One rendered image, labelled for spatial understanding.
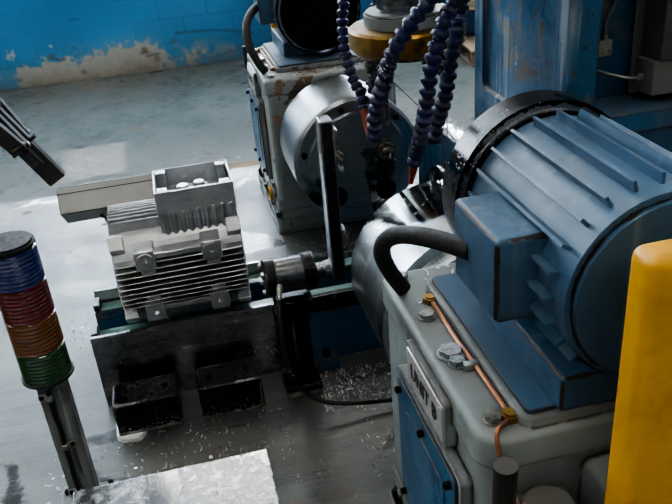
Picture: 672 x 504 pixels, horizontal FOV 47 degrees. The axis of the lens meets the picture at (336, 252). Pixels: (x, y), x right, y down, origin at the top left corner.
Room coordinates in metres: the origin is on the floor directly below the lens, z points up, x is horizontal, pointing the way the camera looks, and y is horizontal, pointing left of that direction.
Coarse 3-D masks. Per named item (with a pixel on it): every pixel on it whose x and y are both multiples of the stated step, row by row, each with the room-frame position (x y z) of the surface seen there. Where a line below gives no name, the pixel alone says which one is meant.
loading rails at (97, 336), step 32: (320, 256) 1.25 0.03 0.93; (256, 288) 1.19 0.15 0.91; (320, 288) 1.15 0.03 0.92; (352, 288) 1.12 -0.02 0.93; (192, 320) 1.06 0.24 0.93; (224, 320) 1.07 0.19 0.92; (256, 320) 1.08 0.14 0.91; (320, 320) 1.11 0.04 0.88; (352, 320) 1.12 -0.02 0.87; (96, 352) 1.03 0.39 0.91; (128, 352) 1.04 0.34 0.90; (160, 352) 1.05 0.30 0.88; (192, 352) 1.06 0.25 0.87; (224, 352) 1.07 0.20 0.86; (256, 352) 1.08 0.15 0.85; (320, 352) 1.10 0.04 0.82; (352, 352) 1.12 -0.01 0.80; (192, 384) 1.06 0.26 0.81
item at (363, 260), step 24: (408, 192) 0.98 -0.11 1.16; (432, 192) 0.96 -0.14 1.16; (384, 216) 0.95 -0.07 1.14; (408, 216) 0.92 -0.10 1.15; (432, 216) 0.89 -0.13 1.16; (360, 240) 0.96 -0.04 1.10; (360, 264) 0.93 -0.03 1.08; (408, 264) 0.83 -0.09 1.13; (432, 264) 0.81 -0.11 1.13; (360, 288) 0.92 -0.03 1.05; (384, 312) 0.81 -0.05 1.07; (384, 336) 0.81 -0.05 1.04
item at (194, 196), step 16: (224, 160) 1.20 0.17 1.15; (160, 176) 1.17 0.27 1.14; (176, 176) 1.19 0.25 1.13; (192, 176) 1.19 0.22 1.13; (208, 176) 1.20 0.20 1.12; (224, 176) 1.19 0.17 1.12; (160, 192) 1.09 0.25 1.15; (176, 192) 1.09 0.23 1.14; (192, 192) 1.10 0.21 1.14; (208, 192) 1.10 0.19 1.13; (224, 192) 1.11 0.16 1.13; (160, 208) 1.09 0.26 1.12; (176, 208) 1.09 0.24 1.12; (192, 208) 1.10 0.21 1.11; (208, 208) 1.10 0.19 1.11; (224, 208) 1.10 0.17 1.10; (160, 224) 1.09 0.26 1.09; (176, 224) 1.09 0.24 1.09; (192, 224) 1.09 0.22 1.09; (208, 224) 1.10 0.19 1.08; (224, 224) 1.10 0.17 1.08
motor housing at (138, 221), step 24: (120, 216) 1.11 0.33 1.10; (144, 216) 1.10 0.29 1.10; (144, 240) 1.08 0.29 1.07; (168, 240) 1.08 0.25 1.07; (192, 240) 1.08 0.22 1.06; (240, 240) 1.09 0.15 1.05; (120, 264) 1.05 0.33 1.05; (168, 264) 1.05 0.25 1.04; (192, 264) 1.06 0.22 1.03; (216, 264) 1.07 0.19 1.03; (240, 264) 1.06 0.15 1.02; (120, 288) 1.04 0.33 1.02; (144, 288) 1.05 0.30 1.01; (168, 288) 1.04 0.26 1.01; (192, 288) 1.05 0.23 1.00; (216, 288) 1.06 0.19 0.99; (240, 288) 1.07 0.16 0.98; (144, 312) 1.09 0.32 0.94; (168, 312) 1.08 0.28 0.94; (192, 312) 1.09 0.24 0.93
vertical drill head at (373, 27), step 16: (384, 0) 1.19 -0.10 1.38; (400, 0) 1.17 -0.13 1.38; (416, 0) 1.17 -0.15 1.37; (368, 16) 1.20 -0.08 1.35; (384, 16) 1.17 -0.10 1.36; (400, 16) 1.16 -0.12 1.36; (432, 16) 1.16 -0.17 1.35; (352, 32) 1.19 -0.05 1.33; (368, 32) 1.17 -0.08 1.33; (384, 32) 1.16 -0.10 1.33; (416, 32) 1.15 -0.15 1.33; (448, 32) 1.14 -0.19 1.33; (464, 32) 1.18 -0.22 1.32; (352, 48) 1.19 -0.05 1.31; (368, 48) 1.15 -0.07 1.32; (384, 48) 1.14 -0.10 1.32; (416, 48) 1.13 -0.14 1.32; (368, 64) 1.23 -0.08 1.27
